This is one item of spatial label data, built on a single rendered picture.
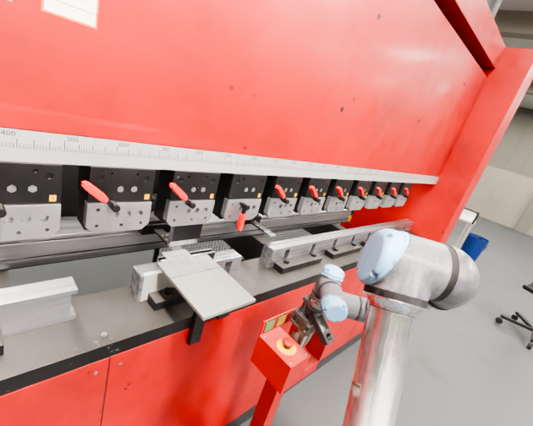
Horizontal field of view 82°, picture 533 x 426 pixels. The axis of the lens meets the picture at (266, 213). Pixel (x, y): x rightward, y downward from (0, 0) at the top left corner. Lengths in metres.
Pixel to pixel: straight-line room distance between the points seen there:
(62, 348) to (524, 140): 12.21
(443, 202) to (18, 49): 2.59
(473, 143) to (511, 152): 9.62
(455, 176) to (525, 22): 3.27
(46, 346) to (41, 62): 0.61
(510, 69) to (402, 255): 2.30
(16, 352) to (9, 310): 0.09
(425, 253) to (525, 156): 11.73
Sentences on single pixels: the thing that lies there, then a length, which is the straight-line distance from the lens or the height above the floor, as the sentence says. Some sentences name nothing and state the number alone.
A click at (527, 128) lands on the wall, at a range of 12.40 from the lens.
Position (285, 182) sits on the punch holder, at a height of 1.28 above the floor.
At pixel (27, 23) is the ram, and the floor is 1.54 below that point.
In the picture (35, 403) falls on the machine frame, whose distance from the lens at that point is 0.97.
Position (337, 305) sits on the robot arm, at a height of 1.05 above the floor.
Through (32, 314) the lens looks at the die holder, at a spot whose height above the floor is 0.92.
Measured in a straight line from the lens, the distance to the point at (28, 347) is 0.94.
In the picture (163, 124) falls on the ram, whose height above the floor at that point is 1.41.
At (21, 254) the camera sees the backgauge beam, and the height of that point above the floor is 0.93.
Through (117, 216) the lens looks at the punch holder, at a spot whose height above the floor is 1.18.
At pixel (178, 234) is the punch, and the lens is 0.98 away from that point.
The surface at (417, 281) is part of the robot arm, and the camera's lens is 0.62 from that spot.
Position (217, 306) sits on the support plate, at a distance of 0.86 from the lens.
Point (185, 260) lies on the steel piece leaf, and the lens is 1.02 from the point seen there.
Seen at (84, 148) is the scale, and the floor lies 1.34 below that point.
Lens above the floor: 1.53
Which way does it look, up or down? 19 degrees down
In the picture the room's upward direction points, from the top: 17 degrees clockwise
